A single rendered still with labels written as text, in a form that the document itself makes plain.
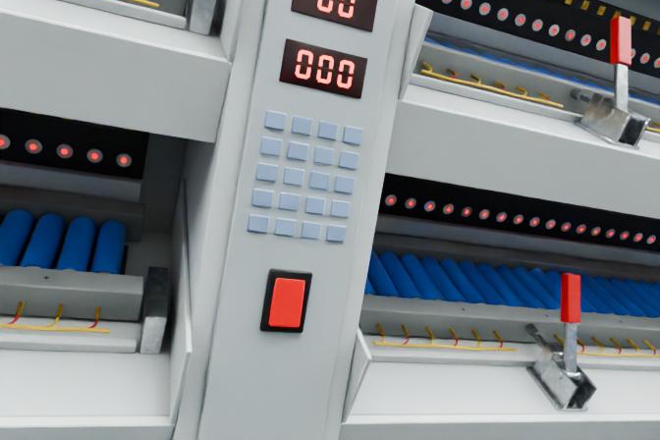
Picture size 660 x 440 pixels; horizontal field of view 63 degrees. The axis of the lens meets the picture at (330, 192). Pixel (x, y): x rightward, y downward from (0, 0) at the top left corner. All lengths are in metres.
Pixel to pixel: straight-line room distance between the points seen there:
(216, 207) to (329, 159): 0.06
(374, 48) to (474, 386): 0.24
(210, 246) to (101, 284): 0.09
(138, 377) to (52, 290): 0.07
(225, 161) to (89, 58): 0.08
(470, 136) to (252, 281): 0.16
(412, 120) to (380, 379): 0.17
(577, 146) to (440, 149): 0.10
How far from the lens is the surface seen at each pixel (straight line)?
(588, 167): 0.40
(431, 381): 0.39
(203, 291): 0.29
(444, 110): 0.32
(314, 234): 0.29
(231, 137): 0.28
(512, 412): 0.41
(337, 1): 0.30
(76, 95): 0.29
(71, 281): 0.36
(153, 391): 0.33
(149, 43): 0.28
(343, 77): 0.29
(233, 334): 0.29
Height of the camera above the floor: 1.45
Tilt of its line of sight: 3 degrees down
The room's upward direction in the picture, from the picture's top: 10 degrees clockwise
